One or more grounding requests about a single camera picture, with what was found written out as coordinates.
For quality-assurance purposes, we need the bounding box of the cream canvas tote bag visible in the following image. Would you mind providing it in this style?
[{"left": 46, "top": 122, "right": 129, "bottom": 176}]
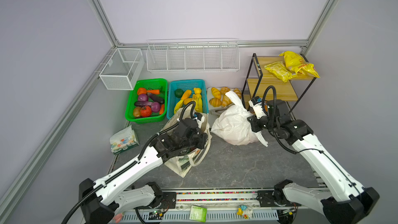
[{"left": 155, "top": 106, "right": 211, "bottom": 177}]

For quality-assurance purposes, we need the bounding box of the white plastic grocery bag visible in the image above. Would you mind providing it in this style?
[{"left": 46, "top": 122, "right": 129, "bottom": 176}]
[{"left": 211, "top": 91, "right": 268, "bottom": 147}]

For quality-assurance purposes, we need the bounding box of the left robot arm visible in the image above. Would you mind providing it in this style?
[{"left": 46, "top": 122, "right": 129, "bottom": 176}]
[{"left": 62, "top": 101, "right": 208, "bottom": 224}]

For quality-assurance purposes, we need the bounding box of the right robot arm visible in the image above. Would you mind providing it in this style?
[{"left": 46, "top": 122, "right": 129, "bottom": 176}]
[{"left": 247, "top": 86, "right": 380, "bottom": 224}]

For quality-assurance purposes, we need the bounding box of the black wooden shelf rack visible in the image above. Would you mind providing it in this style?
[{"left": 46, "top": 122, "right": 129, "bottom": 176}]
[{"left": 241, "top": 53, "right": 316, "bottom": 111}]

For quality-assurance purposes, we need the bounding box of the white bread tray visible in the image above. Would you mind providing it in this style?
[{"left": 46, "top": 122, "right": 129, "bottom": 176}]
[{"left": 207, "top": 87, "right": 242, "bottom": 112}]

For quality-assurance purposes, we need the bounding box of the teal plastic basket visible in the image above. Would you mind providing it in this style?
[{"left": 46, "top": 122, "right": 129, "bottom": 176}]
[{"left": 166, "top": 79, "right": 209, "bottom": 119}]

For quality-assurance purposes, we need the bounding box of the banana bunch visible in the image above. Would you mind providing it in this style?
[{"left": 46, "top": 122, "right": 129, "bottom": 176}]
[{"left": 174, "top": 94, "right": 203, "bottom": 114}]

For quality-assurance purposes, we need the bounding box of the orange pear behind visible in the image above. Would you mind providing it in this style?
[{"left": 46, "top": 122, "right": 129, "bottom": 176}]
[{"left": 181, "top": 90, "right": 192, "bottom": 100}]

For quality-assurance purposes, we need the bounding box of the green avocado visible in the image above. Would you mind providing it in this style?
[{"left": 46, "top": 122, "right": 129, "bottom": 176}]
[{"left": 174, "top": 89, "right": 184, "bottom": 99}]

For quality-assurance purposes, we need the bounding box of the croissant front left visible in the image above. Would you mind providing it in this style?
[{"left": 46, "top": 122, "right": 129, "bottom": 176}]
[{"left": 209, "top": 98, "right": 222, "bottom": 107}]

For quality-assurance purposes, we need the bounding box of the croissant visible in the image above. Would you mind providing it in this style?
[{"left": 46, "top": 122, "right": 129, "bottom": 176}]
[
  {"left": 233, "top": 88, "right": 241, "bottom": 99},
  {"left": 211, "top": 87, "right": 221, "bottom": 100},
  {"left": 221, "top": 94, "right": 232, "bottom": 107},
  {"left": 209, "top": 98, "right": 222, "bottom": 107},
  {"left": 220, "top": 87, "right": 231, "bottom": 95}
]

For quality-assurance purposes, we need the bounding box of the croissant far right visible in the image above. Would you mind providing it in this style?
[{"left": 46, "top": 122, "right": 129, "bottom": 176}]
[{"left": 233, "top": 88, "right": 241, "bottom": 99}]

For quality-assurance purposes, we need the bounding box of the yellow chip bag left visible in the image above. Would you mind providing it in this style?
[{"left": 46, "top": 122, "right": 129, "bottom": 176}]
[{"left": 264, "top": 61, "right": 296, "bottom": 83}]

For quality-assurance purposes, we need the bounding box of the yellow chip bag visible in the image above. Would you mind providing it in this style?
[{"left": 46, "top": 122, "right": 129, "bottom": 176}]
[
  {"left": 279, "top": 51, "right": 320, "bottom": 78},
  {"left": 264, "top": 61, "right": 296, "bottom": 83}
]

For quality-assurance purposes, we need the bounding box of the yellow lemon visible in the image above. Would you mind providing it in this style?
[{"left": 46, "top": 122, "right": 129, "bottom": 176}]
[{"left": 194, "top": 88, "right": 202, "bottom": 94}]

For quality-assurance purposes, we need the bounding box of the dark purple eggplant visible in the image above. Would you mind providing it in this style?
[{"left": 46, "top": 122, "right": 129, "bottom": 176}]
[{"left": 147, "top": 92, "right": 165, "bottom": 105}]

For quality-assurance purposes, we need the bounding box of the croissant far left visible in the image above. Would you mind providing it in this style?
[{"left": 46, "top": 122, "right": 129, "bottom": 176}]
[{"left": 211, "top": 87, "right": 221, "bottom": 100}]

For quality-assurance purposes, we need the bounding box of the croissant centre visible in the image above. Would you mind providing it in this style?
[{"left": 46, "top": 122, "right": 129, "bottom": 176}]
[{"left": 221, "top": 94, "right": 232, "bottom": 107}]

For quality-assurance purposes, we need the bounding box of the orange carrot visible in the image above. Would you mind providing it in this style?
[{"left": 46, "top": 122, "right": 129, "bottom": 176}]
[{"left": 147, "top": 89, "right": 160, "bottom": 95}]

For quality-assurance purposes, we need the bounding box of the purple eggplant front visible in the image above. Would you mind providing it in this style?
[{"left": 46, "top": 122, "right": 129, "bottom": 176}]
[{"left": 134, "top": 101, "right": 153, "bottom": 107}]

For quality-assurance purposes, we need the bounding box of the yellow chip bag right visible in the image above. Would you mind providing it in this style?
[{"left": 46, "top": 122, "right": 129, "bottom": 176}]
[{"left": 279, "top": 51, "right": 320, "bottom": 78}]

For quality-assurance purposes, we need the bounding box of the purple onion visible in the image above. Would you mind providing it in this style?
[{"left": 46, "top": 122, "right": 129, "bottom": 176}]
[{"left": 137, "top": 94, "right": 148, "bottom": 102}]

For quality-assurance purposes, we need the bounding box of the croissant top middle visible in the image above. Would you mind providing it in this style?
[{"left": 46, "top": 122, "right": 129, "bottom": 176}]
[{"left": 220, "top": 87, "right": 231, "bottom": 95}]

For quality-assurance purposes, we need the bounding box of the white tissue pack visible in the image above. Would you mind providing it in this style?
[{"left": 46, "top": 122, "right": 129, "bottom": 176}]
[{"left": 109, "top": 125, "right": 140, "bottom": 155}]

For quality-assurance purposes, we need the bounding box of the orange red tomato back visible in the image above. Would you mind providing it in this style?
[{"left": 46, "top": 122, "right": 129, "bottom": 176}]
[{"left": 137, "top": 88, "right": 147, "bottom": 95}]

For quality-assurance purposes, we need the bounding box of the green plastic basket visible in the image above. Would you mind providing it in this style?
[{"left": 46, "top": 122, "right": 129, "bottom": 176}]
[{"left": 125, "top": 78, "right": 168, "bottom": 124}]

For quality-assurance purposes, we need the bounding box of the green small box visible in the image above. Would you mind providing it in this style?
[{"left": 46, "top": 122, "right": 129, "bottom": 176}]
[{"left": 189, "top": 205, "right": 207, "bottom": 223}]

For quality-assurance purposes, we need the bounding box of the small white mesh basket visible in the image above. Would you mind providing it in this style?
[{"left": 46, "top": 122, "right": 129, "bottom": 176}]
[{"left": 99, "top": 48, "right": 145, "bottom": 91}]

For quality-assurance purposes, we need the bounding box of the yellow toy figure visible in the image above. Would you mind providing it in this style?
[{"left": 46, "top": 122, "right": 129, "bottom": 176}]
[{"left": 236, "top": 205, "right": 253, "bottom": 219}]

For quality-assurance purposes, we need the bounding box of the pink toy figure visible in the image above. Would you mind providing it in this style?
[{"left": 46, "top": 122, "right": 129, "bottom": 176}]
[{"left": 113, "top": 213, "right": 123, "bottom": 224}]

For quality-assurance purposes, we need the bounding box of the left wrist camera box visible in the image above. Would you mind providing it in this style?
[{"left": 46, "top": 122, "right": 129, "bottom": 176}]
[{"left": 192, "top": 112, "right": 205, "bottom": 125}]

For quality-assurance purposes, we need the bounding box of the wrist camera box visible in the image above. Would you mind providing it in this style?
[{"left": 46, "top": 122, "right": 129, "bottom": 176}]
[
  {"left": 249, "top": 96, "right": 267, "bottom": 119},
  {"left": 192, "top": 112, "right": 205, "bottom": 125}
]

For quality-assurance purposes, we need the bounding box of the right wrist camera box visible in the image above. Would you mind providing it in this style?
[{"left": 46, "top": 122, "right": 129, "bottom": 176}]
[{"left": 249, "top": 96, "right": 267, "bottom": 119}]

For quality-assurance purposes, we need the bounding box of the long white wire basket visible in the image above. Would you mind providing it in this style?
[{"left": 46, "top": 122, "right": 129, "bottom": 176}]
[{"left": 146, "top": 38, "right": 240, "bottom": 72}]

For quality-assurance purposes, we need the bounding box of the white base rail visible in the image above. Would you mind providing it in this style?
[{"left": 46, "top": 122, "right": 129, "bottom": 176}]
[{"left": 81, "top": 187, "right": 352, "bottom": 224}]

